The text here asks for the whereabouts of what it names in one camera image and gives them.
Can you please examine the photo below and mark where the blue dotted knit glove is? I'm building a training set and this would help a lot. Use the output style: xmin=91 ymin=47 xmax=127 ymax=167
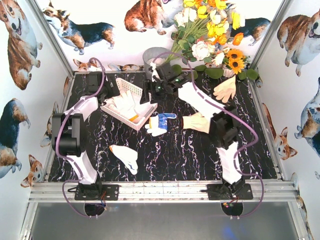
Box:
xmin=144 ymin=113 xmax=177 ymax=137

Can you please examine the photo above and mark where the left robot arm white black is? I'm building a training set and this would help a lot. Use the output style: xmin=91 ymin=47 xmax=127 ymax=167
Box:
xmin=51 ymin=71 xmax=114 ymax=196

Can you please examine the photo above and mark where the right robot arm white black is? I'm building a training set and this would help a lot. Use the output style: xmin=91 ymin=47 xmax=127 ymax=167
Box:
xmin=140 ymin=62 xmax=245 ymax=197

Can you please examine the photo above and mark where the white plastic storage basket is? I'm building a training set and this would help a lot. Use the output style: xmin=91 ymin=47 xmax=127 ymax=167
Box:
xmin=100 ymin=77 xmax=158 ymax=131

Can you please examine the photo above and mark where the grey metal bucket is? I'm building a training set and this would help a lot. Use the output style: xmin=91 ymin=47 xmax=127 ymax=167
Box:
xmin=142 ymin=47 xmax=169 ymax=79

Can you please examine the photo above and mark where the cream leather glove centre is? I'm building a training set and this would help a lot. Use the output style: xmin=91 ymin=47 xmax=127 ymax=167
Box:
xmin=182 ymin=112 xmax=210 ymax=134

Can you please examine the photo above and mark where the cream leather glove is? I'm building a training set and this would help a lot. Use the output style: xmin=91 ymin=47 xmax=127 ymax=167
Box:
xmin=213 ymin=75 xmax=236 ymax=103
xmin=182 ymin=112 xmax=210 ymax=134

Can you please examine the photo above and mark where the cream leather glove back right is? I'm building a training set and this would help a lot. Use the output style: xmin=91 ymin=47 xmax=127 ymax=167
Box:
xmin=213 ymin=75 xmax=236 ymax=103

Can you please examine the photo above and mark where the artificial flower bouquet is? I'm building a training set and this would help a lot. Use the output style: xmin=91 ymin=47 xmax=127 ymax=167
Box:
xmin=163 ymin=0 xmax=246 ymax=65

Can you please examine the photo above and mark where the sunflower bunch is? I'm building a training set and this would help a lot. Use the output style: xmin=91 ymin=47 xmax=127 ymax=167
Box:
xmin=223 ymin=48 xmax=251 ymax=75

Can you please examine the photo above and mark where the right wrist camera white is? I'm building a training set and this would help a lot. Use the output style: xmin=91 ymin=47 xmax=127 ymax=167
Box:
xmin=150 ymin=62 xmax=160 ymax=82

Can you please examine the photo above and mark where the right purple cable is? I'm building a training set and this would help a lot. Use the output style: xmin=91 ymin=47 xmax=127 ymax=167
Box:
xmin=151 ymin=51 xmax=265 ymax=218

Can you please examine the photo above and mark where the purple cable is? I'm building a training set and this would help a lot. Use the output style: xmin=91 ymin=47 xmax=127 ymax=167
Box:
xmin=54 ymin=57 xmax=108 ymax=218
xmin=151 ymin=51 xmax=265 ymax=218

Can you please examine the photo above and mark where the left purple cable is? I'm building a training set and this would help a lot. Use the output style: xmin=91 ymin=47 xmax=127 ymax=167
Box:
xmin=54 ymin=57 xmax=108 ymax=218

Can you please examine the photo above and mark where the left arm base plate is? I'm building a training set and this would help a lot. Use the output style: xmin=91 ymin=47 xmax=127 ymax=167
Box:
xmin=74 ymin=184 xmax=120 ymax=201

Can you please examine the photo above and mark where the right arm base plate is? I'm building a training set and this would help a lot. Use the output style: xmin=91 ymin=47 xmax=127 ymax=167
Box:
xmin=200 ymin=183 xmax=254 ymax=200

